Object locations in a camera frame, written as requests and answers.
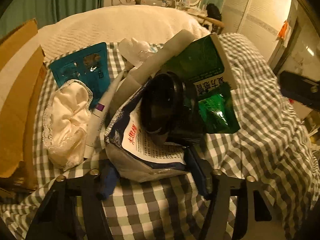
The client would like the teal blister card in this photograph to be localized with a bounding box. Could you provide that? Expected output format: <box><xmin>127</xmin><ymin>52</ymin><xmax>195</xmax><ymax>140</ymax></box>
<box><xmin>49</xmin><ymin>42</ymin><xmax>111</xmax><ymax>109</ymax></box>

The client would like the white cylindrical bottle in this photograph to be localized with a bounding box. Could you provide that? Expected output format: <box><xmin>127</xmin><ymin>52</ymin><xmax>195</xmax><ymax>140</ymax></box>
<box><xmin>124</xmin><ymin>29</ymin><xmax>195</xmax><ymax>87</ymax></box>

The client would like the green medicine box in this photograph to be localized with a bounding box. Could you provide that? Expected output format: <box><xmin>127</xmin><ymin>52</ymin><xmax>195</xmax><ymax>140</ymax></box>
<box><xmin>161</xmin><ymin>33</ymin><xmax>237</xmax><ymax>96</ymax></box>

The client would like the white louvered wardrobe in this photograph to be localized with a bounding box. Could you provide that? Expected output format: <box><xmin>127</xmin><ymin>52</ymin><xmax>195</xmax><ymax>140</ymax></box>
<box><xmin>221</xmin><ymin>0</ymin><xmax>292</xmax><ymax>61</ymax></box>

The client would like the white cream tube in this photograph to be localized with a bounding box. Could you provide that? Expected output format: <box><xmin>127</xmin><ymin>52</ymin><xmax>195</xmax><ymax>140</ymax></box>
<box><xmin>84</xmin><ymin>70</ymin><xmax>125</xmax><ymax>159</ymax></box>

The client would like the blue white medicine pouch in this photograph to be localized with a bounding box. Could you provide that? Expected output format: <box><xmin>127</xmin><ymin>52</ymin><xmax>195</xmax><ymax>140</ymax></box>
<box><xmin>104</xmin><ymin>87</ymin><xmax>188</xmax><ymax>183</ymax></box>

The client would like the checkered gingham cloth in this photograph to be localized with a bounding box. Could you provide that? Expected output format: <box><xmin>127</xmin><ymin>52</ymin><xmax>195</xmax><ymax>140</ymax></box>
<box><xmin>0</xmin><ymin>32</ymin><xmax>320</xmax><ymax>240</ymax></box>

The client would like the dark plastic jar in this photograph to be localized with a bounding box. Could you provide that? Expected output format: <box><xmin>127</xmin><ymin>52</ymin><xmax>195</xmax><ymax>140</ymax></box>
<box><xmin>140</xmin><ymin>72</ymin><xmax>202</xmax><ymax>135</ymax></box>

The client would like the white lace scrunchie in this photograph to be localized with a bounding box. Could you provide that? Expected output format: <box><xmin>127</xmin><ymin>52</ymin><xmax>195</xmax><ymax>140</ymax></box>
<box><xmin>42</xmin><ymin>80</ymin><xmax>93</xmax><ymax>171</ymax></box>

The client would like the cardboard box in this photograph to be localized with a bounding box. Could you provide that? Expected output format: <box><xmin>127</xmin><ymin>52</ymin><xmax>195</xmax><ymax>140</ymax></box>
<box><xmin>1</xmin><ymin>19</ymin><xmax>47</xmax><ymax>196</ymax></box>

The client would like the green foil sachet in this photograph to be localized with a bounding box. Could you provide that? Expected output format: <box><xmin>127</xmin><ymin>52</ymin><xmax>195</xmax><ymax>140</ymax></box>
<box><xmin>198</xmin><ymin>82</ymin><xmax>240</xmax><ymax>134</ymax></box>

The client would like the vanity desk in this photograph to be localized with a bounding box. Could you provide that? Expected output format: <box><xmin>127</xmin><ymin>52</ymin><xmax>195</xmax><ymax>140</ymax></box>
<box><xmin>186</xmin><ymin>8</ymin><xmax>225</xmax><ymax>35</ymax></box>

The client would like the cream bed blanket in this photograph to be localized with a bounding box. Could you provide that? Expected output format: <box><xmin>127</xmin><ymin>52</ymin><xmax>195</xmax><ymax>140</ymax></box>
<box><xmin>38</xmin><ymin>5</ymin><xmax>209</xmax><ymax>62</ymax></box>

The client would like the white bunny figurine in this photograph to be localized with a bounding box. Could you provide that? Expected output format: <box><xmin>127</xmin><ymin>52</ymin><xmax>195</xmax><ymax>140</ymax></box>
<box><xmin>118</xmin><ymin>38</ymin><xmax>156</xmax><ymax>67</ymax></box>

